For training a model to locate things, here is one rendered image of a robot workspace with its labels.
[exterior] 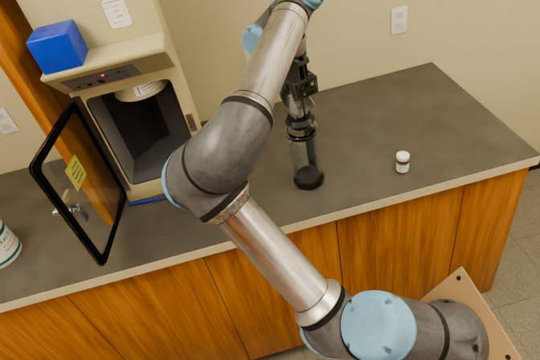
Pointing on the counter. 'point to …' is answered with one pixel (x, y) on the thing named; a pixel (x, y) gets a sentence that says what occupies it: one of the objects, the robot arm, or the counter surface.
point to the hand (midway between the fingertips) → (298, 112)
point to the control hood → (148, 51)
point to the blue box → (58, 47)
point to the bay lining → (137, 124)
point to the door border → (58, 202)
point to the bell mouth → (141, 91)
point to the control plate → (101, 78)
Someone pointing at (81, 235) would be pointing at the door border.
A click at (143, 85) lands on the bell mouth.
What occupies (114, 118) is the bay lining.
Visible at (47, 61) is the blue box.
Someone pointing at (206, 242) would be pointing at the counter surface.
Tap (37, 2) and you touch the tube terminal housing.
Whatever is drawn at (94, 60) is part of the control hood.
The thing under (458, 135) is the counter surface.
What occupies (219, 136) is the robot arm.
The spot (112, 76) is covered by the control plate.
